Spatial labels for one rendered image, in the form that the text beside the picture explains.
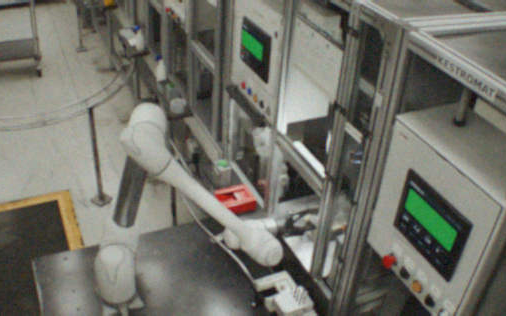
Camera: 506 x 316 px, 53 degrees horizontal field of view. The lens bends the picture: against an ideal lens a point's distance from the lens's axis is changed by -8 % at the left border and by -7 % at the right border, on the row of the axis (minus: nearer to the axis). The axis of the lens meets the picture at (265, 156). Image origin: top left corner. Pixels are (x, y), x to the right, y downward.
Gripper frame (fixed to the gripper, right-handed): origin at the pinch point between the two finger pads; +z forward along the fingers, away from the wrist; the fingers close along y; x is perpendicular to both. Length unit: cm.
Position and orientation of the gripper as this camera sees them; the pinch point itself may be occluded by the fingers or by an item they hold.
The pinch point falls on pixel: (316, 218)
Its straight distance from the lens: 230.5
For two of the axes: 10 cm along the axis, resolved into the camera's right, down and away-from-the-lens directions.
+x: -4.3, -5.4, 7.2
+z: 8.9, -1.4, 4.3
